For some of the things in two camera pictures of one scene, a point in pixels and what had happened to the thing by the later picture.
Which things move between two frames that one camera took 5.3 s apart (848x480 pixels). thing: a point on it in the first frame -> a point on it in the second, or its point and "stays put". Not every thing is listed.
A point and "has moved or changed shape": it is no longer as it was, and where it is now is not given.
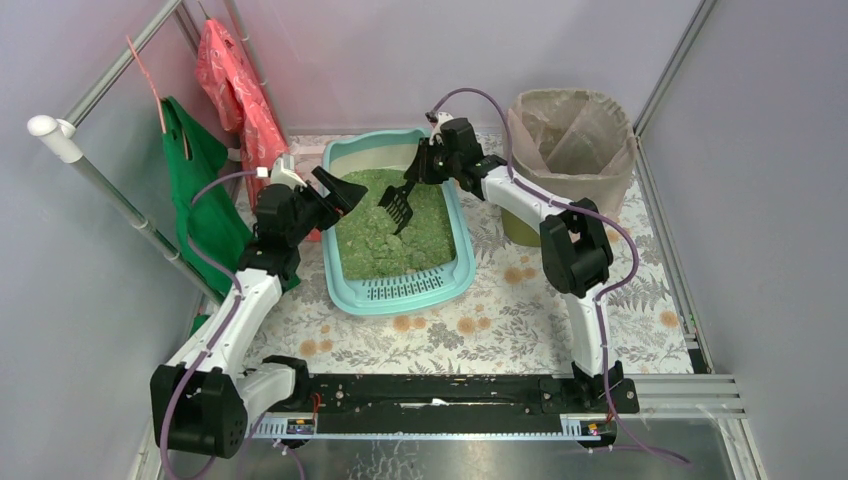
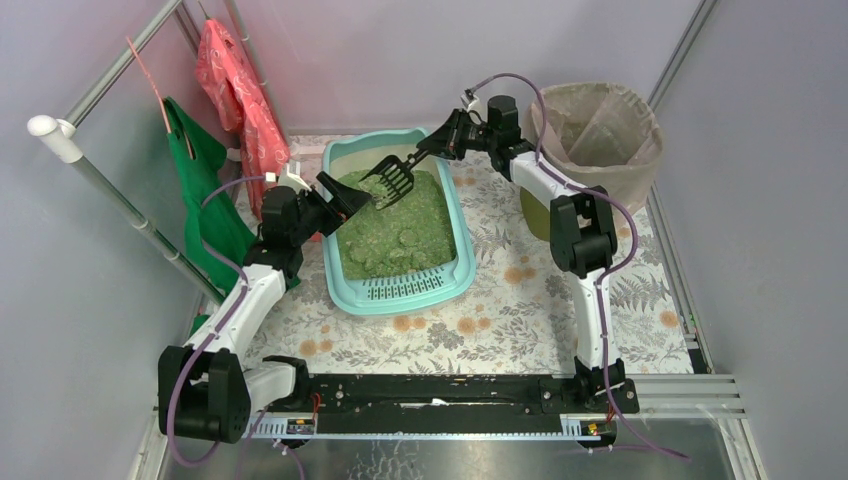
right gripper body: x=427 y=162 -> x=448 y=137
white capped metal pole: x=62 y=131 stays put
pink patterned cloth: x=227 y=79 stays put
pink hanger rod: x=149 y=80 stays put
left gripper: x=322 y=201 stays put
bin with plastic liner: x=572 y=144 has moved or changed shape
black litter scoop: x=397 y=205 -> x=397 y=176
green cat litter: x=366 y=247 stays put
